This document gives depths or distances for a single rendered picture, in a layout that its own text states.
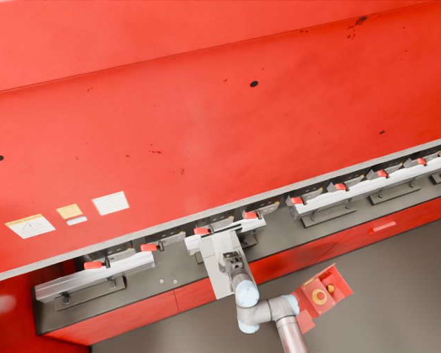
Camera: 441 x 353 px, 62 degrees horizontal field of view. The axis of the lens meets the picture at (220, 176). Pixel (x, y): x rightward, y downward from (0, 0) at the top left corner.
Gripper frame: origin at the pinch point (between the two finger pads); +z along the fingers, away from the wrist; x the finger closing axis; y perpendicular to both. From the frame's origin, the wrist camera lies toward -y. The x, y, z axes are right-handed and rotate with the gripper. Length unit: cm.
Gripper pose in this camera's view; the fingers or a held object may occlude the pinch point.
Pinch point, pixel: (227, 258)
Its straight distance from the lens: 161.2
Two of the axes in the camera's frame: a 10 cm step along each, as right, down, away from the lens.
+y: -0.9, -9.7, -2.3
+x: -9.8, 1.3, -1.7
